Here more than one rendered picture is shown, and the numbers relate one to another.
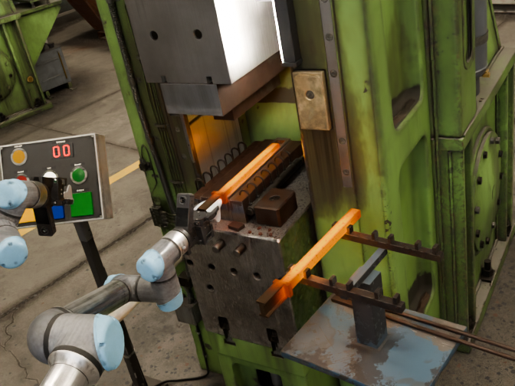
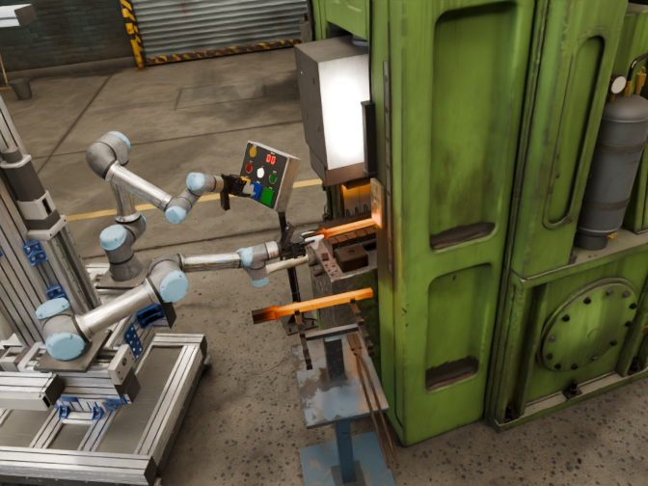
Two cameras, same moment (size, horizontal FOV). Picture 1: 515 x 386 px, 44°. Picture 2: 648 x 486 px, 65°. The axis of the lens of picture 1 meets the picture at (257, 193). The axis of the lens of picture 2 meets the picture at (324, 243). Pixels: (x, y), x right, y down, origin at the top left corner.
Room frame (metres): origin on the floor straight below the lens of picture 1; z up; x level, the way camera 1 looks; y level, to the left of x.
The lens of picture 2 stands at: (0.29, -1.06, 2.22)
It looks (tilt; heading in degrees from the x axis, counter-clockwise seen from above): 34 degrees down; 40
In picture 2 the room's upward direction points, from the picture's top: 6 degrees counter-clockwise
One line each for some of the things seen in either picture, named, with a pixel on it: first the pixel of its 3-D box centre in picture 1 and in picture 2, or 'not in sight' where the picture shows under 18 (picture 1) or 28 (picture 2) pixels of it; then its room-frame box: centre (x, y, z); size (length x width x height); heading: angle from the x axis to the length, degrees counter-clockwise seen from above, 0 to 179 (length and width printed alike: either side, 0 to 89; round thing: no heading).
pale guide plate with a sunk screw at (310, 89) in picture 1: (312, 100); (378, 202); (1.67, -0.20, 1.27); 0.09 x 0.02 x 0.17; 55
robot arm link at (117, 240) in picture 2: not in sight; (116, 242); (1.22, 0.95, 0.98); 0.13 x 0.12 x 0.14; 26
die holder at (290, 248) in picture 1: (278, 242); (376, 279); (1.89, -0.04, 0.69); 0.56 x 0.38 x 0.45; 145
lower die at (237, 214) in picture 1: (250, 175); (367, 227); (1.92, 0.01, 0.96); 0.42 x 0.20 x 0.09; 145
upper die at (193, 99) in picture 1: (229, 73); (364, 154); (1.92, 0.01, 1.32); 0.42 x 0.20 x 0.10; 145
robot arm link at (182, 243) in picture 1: (175, 244); (272, 251); (1.53, 0.25, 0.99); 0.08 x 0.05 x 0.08; 55
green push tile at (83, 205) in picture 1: (82, 204); (268, 196); (1.86, 0.56, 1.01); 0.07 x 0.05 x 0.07; 80
